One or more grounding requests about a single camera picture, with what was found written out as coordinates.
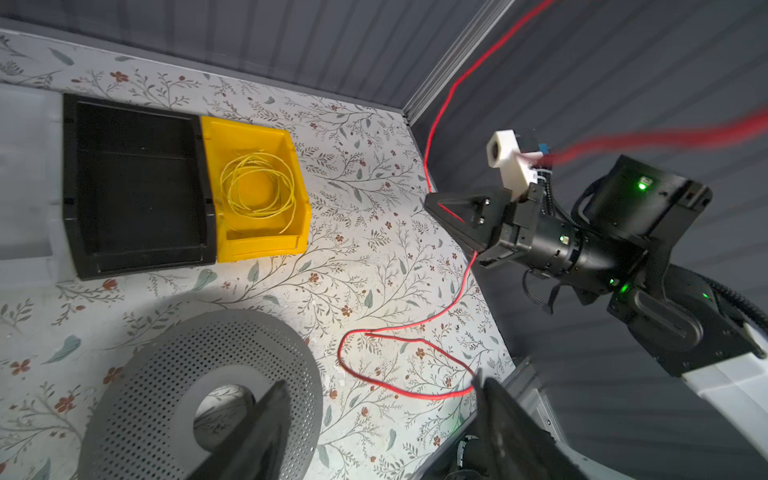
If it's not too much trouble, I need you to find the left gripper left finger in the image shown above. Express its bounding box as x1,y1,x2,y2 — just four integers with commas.
188,380,291,479

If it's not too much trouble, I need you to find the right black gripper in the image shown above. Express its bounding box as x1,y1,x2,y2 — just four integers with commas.
424,183,582,282

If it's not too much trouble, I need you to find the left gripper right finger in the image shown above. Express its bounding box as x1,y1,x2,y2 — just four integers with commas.
473,374,586,479

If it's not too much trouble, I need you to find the grey perforated spool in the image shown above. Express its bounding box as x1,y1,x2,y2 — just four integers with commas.
78,310,323,479

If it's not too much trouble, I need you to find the red cable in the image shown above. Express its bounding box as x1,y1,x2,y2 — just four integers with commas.
337,0,768,401

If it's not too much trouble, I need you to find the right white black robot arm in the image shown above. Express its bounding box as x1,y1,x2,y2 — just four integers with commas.
424,156,767,453

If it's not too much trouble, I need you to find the yellow plastic bin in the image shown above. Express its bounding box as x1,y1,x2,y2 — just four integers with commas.
201,116,311,263

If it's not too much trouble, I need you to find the black plastic bin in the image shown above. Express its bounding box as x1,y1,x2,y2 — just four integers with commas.
62,94,217,280

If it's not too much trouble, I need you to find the white plastic bin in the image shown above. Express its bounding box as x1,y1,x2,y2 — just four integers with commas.
1,84,76,290

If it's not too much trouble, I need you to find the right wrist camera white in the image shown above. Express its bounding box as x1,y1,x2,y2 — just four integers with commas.
486,129,551,202

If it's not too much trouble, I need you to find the yellow cable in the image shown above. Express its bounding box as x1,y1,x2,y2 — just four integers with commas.
218,152,299,235

